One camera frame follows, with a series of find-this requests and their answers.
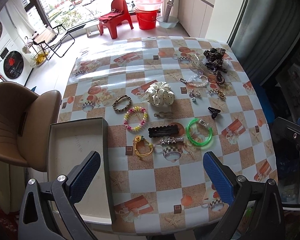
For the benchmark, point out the green translucent bangle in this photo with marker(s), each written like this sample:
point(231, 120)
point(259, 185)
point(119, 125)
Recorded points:
point(198, 132)

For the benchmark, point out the black folding chair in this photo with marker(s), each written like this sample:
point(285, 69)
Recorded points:
point(51, 39)

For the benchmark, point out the small black claw clip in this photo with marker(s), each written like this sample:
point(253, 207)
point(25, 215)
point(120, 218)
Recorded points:
point(214, 112)

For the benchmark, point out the checkered patterned tablecloth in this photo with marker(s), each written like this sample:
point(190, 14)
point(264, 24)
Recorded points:
point(164, 188)

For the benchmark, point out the white washing machine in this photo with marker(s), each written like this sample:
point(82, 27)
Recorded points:
point(14, 64)

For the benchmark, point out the black scalloped hair clip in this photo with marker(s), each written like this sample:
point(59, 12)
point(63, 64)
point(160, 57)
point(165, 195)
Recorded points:
point(163, 131)

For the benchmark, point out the white polka dot scrunchie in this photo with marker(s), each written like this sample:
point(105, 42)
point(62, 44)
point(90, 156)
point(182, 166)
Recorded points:
point(159, 94)

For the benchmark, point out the clear plastic claw clip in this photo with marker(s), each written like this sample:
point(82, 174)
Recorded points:
point(197, 62)

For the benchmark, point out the silver charm hair clip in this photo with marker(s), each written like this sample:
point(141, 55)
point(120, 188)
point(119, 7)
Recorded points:
point(194, 94)

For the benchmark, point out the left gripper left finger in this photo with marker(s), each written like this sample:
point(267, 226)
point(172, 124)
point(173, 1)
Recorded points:
point(81, 176)

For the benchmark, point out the gold chain hair clip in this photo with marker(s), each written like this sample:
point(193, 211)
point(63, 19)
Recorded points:
point(219, 93)

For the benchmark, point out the brown leather chair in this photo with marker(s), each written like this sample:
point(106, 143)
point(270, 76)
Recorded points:
point(25, 120)

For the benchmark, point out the silver star hair clip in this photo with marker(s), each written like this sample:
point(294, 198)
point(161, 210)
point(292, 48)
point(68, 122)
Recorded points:
point(171, 140)

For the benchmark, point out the grey shallow tray box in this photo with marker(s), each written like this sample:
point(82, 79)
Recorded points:
point(79, 150)

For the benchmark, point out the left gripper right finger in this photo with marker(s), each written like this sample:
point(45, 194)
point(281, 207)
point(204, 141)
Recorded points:
point(222, 177)

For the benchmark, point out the red plastic bucket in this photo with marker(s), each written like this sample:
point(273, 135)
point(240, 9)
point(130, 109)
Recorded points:
point(146, 19)

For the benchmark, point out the beige metal hair clip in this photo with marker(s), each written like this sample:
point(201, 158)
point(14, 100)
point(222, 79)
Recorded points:
point(162, 115)

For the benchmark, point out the pale blue basin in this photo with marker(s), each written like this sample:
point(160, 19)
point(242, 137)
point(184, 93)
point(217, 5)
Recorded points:
point(170, 23)

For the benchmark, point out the pink plastic basin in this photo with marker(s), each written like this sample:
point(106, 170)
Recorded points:
point(148, 5)

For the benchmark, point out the red plastic chair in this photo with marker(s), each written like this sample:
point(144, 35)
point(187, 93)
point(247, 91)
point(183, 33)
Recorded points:
point(119, 13)

